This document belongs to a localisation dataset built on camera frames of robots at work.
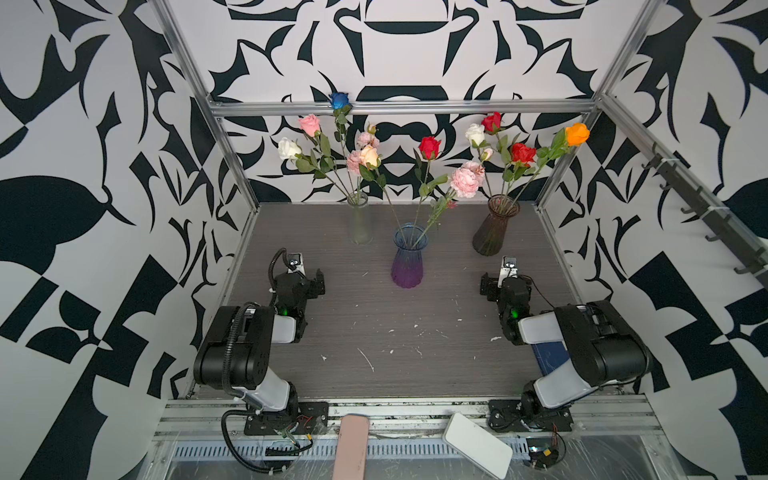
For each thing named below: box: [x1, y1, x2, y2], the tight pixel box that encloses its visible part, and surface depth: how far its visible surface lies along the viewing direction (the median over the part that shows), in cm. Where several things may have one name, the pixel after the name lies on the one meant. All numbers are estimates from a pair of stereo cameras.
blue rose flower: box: [329, 92, 355, 196], surface depth 88 cm
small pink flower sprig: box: [356, 124, 380, 150], surface depth 92 cm
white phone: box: [442, 413, 513, 480], surface depth 68 cm
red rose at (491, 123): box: [481, 111, 513, 202], surface depth 91 cm
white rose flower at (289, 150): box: [278, 137, 355, 200], surface depth 80 cm
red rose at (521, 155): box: [502, 143, 537, 202], surface depth 91 cm
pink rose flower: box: [295, 114, 355, 198], surface depth 84 cm
